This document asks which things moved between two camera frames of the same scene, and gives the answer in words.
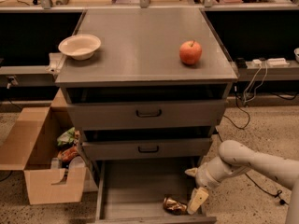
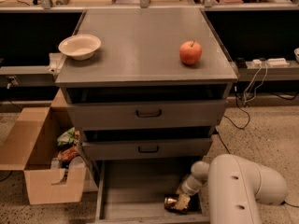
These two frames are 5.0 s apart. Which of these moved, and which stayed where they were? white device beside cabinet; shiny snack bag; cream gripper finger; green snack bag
Moved: cream gripper finger
Stayed: white device beside cabinet; green snack bag; shiny snack bag
